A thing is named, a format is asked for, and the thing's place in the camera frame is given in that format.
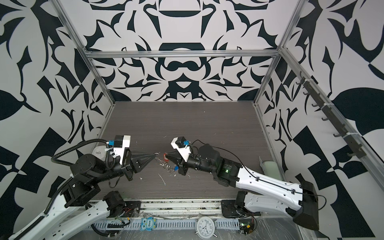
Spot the white alarm clock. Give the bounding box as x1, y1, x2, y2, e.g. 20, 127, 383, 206
195, 216, 217, 240

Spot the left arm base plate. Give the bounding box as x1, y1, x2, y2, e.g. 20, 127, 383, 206
120, 201, 142, 218

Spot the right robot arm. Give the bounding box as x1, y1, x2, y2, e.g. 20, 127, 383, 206
166, 144, 320, 231

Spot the black wall hook rail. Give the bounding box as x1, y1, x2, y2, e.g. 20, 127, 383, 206
297, 73, 367, 159

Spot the white slotted cable duct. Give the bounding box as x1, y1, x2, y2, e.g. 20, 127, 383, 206
95, 219, 240, 231

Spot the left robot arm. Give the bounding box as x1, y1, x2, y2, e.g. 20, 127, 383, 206
1, 148, 155, 240

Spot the small circuit board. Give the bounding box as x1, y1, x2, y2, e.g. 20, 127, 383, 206
239, 218, 258, 235

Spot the black corrugated cable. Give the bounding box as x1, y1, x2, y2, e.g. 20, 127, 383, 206
50, 138, 109, 168

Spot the keyring with chain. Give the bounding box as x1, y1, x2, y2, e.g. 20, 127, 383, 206
155, 153, 174, 174

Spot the white round wall device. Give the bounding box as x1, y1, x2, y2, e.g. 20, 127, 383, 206
92, 146, 106, 159

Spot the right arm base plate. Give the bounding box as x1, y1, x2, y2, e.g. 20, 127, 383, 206
221, 200, 245, 219

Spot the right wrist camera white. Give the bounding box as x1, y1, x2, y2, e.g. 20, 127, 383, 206
171, 137, 192, 162

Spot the pale green case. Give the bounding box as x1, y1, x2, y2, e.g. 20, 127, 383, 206
260, 161, 283, 181

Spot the blue owl figurine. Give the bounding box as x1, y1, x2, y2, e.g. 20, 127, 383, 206
140, 217, 157, 231

